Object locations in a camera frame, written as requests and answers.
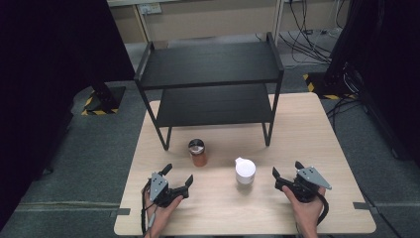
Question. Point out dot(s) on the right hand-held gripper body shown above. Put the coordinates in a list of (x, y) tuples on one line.
[(308, 185)]

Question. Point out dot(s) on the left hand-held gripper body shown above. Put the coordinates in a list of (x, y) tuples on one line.
[(159, 186)]

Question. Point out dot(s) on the white round lidded container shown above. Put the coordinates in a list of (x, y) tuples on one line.
[(245, 170)]

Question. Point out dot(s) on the black two-tier shelf rack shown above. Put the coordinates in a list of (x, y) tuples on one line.
[(211, 62)]

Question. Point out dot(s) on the person's right hand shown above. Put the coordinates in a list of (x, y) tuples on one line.
[(307, 211)]

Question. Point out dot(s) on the person's left hand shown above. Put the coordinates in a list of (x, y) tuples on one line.
[(163, 214)]

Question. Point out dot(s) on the glass jar with orange spice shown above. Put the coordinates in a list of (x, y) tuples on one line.
[(199, 158)]

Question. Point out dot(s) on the grey tape strip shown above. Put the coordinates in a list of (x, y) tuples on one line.
[(363, 206), (120, 212)]

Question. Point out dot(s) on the stand base with striped tape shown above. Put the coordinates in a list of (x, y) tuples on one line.
[(105, 99), (317, 86)]

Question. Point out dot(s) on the black curtain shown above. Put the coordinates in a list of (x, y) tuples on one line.
[(49, 82), (386, 66)]

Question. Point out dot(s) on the beige office desk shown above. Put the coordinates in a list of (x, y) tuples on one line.
[(211, 20)]

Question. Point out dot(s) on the white wall socket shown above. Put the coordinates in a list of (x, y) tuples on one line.
[(150, 9)]

